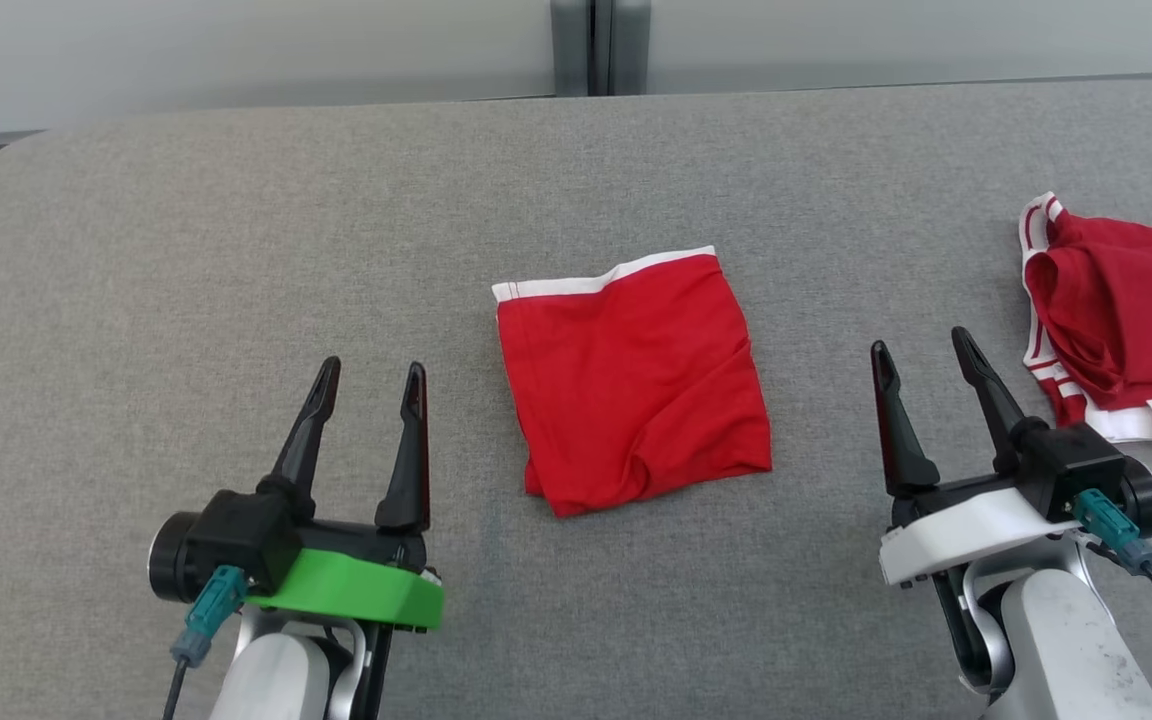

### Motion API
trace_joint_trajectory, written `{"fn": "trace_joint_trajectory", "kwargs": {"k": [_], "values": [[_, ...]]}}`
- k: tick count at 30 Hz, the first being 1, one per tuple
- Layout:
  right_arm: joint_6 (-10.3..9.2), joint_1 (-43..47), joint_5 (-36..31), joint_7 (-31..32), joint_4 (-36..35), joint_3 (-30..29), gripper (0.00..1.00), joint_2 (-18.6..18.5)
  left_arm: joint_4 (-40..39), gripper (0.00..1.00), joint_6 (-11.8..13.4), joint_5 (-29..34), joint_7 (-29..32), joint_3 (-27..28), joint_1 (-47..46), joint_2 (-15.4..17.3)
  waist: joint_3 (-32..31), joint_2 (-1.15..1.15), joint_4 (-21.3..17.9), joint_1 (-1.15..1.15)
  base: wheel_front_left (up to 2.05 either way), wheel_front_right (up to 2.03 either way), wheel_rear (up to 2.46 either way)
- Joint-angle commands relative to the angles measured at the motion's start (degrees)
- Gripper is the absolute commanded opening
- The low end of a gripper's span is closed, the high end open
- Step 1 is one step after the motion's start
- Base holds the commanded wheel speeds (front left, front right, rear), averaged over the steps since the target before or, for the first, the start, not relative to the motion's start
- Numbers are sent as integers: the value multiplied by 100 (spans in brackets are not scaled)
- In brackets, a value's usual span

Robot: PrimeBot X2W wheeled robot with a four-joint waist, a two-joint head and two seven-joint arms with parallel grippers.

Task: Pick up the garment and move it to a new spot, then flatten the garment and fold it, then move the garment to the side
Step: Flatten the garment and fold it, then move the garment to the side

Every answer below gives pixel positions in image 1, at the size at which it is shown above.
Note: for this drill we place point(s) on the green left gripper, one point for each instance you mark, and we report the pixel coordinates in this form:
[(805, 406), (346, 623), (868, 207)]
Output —
[(356, 590)]

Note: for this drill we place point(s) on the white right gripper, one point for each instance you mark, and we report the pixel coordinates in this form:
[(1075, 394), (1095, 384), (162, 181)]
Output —
[(966, 530)]

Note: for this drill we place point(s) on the red jersey shirt white sleeves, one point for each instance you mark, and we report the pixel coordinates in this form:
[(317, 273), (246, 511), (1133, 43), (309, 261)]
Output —
[(1126, 310)]

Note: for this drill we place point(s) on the red shorts white stripe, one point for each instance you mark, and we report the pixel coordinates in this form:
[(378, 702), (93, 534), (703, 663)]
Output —
[(636, 380)]

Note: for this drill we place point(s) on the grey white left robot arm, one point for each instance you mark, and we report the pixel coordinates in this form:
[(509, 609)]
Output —
[(271, 680)]

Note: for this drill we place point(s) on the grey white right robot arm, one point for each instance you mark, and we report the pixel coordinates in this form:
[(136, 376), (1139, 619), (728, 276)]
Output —
[(1066, 640)]

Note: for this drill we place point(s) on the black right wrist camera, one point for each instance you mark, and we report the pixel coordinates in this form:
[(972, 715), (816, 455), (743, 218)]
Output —
[(1076, 460)]

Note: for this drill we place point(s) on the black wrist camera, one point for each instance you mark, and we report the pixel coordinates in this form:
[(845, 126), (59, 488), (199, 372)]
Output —
[(1076, 460), (236, 535)]

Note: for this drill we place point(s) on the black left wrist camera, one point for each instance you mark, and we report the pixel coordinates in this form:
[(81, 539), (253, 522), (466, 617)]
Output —
[(236, 535)]

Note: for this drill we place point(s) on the grey partition post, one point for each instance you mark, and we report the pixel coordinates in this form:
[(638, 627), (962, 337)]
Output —
[(601, 45)]

